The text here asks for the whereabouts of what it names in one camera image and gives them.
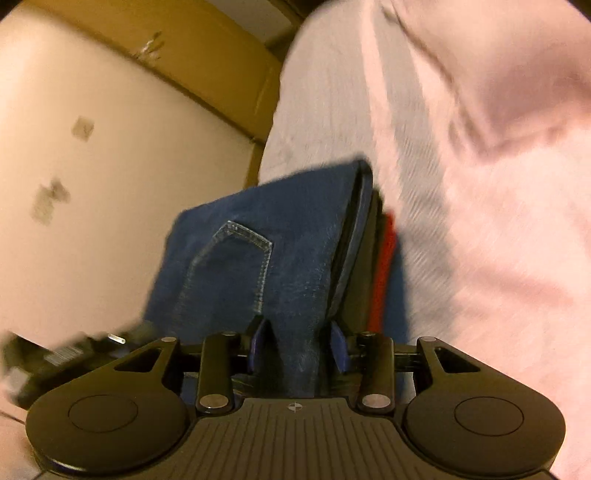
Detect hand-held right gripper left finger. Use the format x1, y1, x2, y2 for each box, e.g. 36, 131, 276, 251
113, 316, 269, 414

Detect brown cardboard box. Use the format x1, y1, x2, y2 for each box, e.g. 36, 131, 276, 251
21, 0, 305, 188

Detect dark blue garment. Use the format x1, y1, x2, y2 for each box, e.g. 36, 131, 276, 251
385, 231, 414, 344

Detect pink bed sheet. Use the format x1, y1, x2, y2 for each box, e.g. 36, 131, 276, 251
360, 0, 591, 480

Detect red garment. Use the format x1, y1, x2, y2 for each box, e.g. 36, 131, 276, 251
367, 211, 399, 334

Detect black garment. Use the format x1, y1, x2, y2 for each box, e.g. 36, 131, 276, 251
330, 178, 386, 334

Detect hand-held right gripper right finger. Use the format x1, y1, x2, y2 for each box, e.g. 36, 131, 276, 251
329, 322, 482, 414

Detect blue denim jeans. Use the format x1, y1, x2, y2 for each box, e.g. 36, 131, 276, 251
143, 157, 375, 398

